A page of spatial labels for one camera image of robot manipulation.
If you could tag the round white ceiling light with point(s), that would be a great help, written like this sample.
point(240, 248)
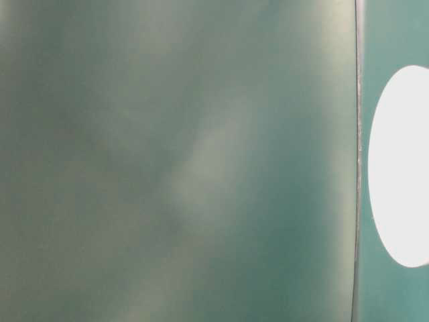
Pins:
point(398, 166)

